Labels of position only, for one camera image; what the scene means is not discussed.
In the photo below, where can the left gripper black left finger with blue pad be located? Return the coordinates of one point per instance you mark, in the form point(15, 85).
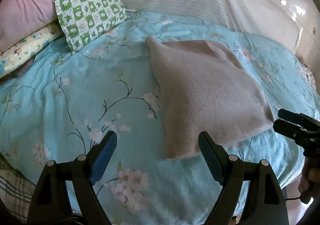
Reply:
point(84, 172)

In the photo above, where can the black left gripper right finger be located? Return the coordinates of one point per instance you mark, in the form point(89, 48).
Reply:
point(265, 202)

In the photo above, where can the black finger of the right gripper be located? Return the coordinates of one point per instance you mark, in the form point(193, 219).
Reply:
point(302, 137)
point(299, 119)

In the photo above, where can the beige knitted sweater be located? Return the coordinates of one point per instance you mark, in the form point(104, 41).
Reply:
point(204, 87)

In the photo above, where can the person's right hand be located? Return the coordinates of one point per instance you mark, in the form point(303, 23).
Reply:
point(310, 175)

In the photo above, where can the plaid blanket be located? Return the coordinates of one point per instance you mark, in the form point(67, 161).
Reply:
point(23, 202)

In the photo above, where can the light blue floral duvet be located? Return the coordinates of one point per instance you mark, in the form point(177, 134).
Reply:
point(66, 102)

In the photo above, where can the yellow cartoon print pillow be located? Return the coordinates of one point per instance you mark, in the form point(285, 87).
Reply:
point(28, 47)

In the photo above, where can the green white checkered pillow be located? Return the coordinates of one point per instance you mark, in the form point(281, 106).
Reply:
point(82, 21)

